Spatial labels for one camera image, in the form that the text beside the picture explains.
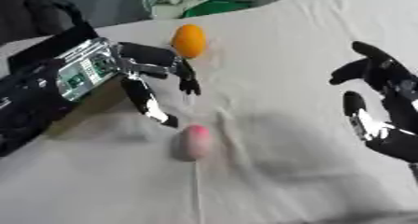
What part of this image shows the pink toy peach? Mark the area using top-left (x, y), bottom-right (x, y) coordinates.
top-left (171, 124), bottom-right (215, 162)

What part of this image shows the green bag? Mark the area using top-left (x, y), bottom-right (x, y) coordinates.
top-left (181, 0), bottom-right (255, 19)

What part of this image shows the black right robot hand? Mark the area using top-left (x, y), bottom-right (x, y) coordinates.
top-left (327, 40), bottom-right (418, 164)

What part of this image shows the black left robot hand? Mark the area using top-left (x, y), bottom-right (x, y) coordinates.
top-left (114, 41), bottom-right (202, 129)

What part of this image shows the orange toy fruit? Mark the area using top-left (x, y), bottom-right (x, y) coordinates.
top-left (170, 23), bottom-right (209, 60)

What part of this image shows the tan cardboard box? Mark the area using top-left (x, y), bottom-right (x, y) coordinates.
top-left (7, 21), bottom-right (144, 137)

